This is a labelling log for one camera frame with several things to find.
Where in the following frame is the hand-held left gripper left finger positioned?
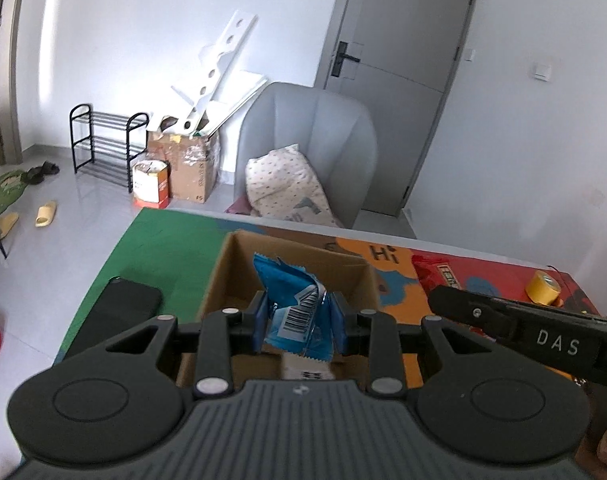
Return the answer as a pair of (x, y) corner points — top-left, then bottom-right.
(66, 291), (271, 395)

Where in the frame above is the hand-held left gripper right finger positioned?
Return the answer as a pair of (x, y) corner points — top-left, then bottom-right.
(331, 291), (487, 394)

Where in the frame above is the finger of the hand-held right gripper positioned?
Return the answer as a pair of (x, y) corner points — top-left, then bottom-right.
(428, 285), (522, 346)

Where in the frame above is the blue snack packet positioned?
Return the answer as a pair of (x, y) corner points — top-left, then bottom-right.
(252, 252), (342, 364)

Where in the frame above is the red snack packet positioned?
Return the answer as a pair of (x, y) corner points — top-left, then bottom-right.
(412, 254), (465, 292)

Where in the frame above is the yellow tape roll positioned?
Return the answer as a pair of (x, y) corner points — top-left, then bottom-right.
(525, 269), (565, 306)

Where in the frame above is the colourful printed mat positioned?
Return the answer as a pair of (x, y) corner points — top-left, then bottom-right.
(51, 207), (607, 393)

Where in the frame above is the white dotted pillow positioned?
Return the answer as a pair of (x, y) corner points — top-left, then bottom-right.
(246, 144), (345, 229)

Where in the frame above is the black smartphone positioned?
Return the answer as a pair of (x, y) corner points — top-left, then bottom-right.
(64, 275), (164, 361)

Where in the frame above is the taped cardboard box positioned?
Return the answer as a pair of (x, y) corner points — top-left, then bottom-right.
(146, 129), (221, 205)

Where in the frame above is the white and orange bag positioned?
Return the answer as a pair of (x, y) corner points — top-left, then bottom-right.
(132, 158), (172, 210)

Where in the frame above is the grey armchair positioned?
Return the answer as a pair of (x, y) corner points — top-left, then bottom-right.
(232, 81), (379, 230)

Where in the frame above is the grey door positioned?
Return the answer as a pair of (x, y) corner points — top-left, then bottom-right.
(314, 0), (482, 219)

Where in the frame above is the black shoe rack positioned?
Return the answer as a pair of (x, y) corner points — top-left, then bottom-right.
(69, 103), (151, 195)

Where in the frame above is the white flat board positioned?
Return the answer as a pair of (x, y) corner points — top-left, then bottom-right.
(204, 70), (269, 134)

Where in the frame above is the white perforated board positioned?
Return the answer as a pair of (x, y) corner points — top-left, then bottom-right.
(180, 8), (259, 135)

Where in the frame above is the green door mat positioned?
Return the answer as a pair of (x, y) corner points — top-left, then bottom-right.
(0, 168), (30, 212)

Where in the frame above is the black door handle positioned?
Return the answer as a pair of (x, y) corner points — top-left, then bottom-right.
(330, 42), (362, 79)

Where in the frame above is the grey door frame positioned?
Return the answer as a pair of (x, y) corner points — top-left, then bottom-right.
(0, 0), (32, 166)

